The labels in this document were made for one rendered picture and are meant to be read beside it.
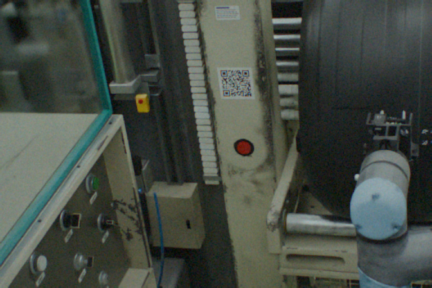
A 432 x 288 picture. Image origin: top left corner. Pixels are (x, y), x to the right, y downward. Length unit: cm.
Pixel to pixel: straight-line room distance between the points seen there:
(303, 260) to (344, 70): 54
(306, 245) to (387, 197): 70
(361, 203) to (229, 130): 70
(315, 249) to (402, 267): 61
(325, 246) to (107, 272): 48
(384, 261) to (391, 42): 45
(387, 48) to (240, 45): 35
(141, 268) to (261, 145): 37
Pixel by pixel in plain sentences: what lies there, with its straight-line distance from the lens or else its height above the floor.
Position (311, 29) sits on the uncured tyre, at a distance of 154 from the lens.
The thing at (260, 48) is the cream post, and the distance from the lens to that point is 170.
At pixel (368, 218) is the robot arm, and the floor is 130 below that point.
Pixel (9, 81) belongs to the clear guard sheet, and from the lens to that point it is 126.
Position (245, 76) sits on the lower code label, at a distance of 173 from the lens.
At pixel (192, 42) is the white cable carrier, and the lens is 174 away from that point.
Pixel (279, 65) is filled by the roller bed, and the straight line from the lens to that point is 215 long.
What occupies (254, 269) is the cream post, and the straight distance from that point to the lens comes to 202.
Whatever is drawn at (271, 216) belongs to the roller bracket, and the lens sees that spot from 178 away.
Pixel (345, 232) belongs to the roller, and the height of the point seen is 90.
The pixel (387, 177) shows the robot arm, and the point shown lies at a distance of 119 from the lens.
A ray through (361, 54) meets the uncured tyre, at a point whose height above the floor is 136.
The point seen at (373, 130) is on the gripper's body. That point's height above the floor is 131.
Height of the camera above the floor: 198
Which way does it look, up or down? 30 degrees down
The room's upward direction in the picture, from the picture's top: 8 degrees counter-clockwise
